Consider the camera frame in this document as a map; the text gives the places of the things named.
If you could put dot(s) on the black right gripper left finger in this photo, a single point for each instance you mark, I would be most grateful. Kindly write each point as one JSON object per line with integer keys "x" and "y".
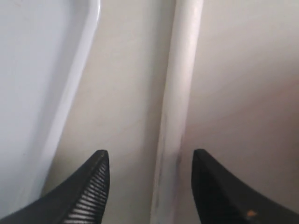
{"x": 80, "y": 199}

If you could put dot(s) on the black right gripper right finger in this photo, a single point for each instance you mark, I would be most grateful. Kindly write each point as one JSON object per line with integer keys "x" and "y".
{"x": 222, "y": 198}

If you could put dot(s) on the wooden drumstick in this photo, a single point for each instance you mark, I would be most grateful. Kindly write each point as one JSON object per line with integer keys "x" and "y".
{"x": 183, "y": 45}

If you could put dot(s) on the white rectangular plastic tray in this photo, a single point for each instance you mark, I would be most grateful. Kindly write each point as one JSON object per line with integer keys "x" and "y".
{"x": 44, "y": 46}

